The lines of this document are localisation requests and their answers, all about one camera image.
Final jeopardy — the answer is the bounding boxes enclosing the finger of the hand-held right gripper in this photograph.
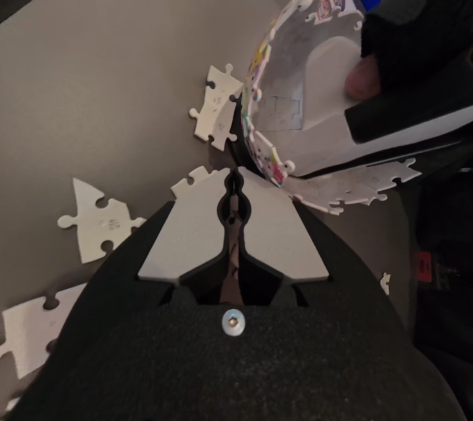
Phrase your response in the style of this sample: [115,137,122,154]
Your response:
[259,37,473,179]

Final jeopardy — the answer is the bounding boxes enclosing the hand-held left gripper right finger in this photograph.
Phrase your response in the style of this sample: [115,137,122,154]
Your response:
[236,167,330,305]

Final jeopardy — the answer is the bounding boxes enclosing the person's right hand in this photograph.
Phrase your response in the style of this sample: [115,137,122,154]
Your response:
[345,0,473,101]

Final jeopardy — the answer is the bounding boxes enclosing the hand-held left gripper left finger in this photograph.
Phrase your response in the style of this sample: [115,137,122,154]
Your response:
[137,168,236,305]

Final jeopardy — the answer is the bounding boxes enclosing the partly built white puzzle ball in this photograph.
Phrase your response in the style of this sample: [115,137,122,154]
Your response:
[240,0,422,216]

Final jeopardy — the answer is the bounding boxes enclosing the puzzle pieces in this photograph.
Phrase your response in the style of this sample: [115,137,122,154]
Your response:
[0,64,245,410]

